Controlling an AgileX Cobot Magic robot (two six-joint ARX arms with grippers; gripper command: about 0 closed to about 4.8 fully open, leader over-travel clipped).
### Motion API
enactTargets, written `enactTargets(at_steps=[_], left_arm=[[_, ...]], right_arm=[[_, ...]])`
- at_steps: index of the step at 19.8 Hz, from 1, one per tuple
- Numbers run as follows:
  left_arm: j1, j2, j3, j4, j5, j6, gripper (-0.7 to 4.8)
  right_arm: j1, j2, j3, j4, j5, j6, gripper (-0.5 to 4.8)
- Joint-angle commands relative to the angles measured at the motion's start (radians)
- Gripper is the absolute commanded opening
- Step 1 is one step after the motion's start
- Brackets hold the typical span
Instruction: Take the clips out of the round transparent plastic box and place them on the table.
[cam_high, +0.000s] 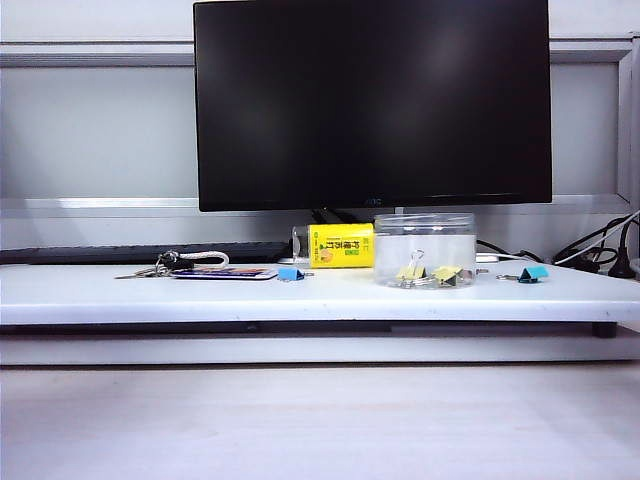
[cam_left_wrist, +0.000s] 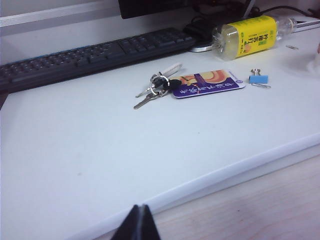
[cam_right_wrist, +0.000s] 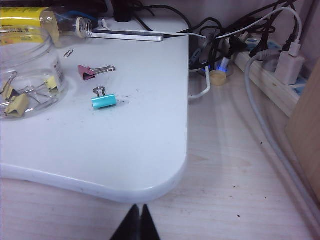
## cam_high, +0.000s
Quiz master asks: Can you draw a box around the yellow binder clip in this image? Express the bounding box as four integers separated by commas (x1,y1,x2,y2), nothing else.
430,265,474,289
395,249,430,290

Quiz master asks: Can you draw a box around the round transparent plastic box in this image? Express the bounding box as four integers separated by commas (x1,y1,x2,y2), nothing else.
373,213,476,290

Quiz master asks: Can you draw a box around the transparent plastic lid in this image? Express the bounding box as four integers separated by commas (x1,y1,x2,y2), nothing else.
291,224,311,262

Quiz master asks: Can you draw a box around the white desk riser board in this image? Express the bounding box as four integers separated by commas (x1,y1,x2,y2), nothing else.
0,260,640,327

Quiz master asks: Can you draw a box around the black computer monitor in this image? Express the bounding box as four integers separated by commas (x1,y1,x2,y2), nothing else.
192,0,553,213

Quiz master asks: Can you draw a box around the bunch of metal keys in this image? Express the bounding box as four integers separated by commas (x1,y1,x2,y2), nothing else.
113,249,176,280

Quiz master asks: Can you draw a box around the teal binder clip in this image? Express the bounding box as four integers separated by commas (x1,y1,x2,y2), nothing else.
496,266,547,285

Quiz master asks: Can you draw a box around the black keyboard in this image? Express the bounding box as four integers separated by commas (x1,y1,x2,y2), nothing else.
0,241,291,265

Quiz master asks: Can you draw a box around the black power plug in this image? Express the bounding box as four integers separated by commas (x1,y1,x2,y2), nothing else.
607,234,635,277

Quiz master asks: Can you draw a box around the white rope lanyard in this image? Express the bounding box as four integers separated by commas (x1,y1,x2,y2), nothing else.
189,251,230,269

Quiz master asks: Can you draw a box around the thin black monitor cable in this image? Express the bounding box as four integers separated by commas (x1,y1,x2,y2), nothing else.
475,238,551,262

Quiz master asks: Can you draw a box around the white cable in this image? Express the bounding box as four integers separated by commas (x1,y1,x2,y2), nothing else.
554,209,640,265

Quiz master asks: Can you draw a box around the black power cable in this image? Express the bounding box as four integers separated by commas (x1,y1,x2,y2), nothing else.
552,214,640,267

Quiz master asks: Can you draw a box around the aluminium partition post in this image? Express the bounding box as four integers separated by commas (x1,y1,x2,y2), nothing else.
615,29,640,211

